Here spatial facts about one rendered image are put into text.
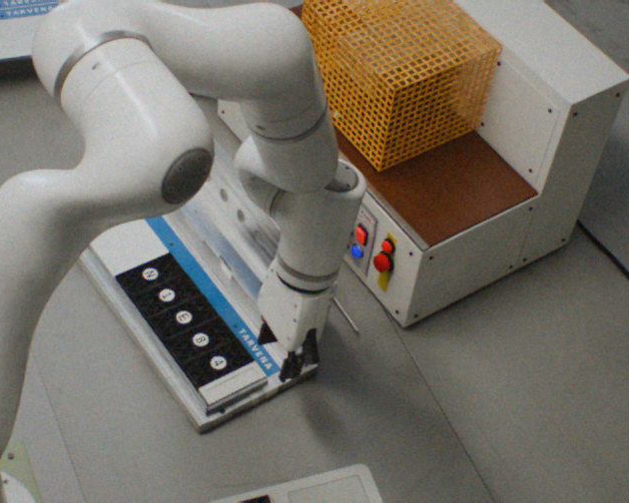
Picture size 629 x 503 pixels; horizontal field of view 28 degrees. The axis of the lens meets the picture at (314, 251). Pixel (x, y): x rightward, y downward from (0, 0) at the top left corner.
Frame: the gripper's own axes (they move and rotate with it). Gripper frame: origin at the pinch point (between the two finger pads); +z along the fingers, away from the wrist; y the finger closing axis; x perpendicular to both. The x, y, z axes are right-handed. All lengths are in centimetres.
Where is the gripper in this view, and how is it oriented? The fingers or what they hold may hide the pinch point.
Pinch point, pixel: (280, 351)
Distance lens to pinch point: 171.9
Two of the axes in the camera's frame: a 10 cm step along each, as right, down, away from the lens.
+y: 4.6, 6.7, -5.9
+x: 8.6, -1.7, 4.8
